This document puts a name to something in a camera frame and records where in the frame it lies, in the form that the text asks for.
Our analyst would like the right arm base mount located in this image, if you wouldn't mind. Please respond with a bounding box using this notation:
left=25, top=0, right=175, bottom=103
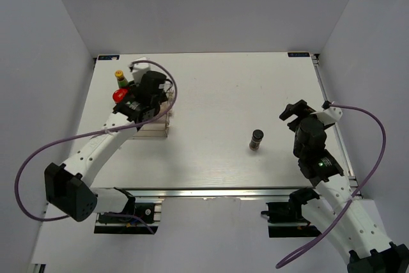
left=261, top=188, right=321, bottom=238

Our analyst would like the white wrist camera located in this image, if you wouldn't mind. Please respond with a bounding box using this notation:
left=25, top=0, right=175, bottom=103
left=313, top=100, right=343, bottom=126
left=128, top=57, right=151, bottom=84

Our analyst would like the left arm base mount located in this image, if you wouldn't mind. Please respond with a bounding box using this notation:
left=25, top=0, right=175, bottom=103
left=94, top=198, right=163, bottom=235

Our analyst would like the green bottle yellow cap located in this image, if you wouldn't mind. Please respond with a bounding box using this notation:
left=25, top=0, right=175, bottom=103
left=114, top=70, right=130, bottom=89

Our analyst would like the clear tiered acrylic rack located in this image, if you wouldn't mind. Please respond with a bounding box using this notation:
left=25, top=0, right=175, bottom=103
left=132, top=79, right=174, bottom=140

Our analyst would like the small black cap jar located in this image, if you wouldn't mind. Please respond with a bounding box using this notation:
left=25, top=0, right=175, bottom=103
left=249, top=129, right=264, bottom=151

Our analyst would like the red lid sauce jar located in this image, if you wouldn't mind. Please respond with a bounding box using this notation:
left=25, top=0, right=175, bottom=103
left=112, top=88, right=130, bottom=104

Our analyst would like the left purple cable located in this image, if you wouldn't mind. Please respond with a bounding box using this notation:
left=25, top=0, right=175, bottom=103
left=14, top=59, right=178, bottom=235

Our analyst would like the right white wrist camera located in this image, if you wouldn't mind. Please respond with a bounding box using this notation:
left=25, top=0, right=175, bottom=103
left=313, top=100, right=343, bottom=126

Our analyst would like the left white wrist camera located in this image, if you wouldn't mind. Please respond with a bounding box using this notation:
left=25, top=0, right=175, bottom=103
left=128, top=57, right=151, bottom=84

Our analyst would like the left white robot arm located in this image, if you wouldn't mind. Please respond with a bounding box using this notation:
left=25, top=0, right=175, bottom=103
left=44, top=70, right=167, bottom=222

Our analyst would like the left blue table label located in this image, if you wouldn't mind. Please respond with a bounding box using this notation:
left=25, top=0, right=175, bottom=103
left=97, top=54, right=120, bottom=61

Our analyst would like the blue table label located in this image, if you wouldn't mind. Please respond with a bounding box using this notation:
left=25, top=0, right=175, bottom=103
left=287, top=52, right=311, bottom=58
left=97, top=54, right=120, bottom=61

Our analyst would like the right blue table label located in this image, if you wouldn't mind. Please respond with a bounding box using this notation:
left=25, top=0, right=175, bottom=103
left=287, top=52, right=311, bottom=58

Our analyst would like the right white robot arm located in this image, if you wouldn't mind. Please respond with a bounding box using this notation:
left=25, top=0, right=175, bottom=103
left=275, top=100, right=408, bottom=272

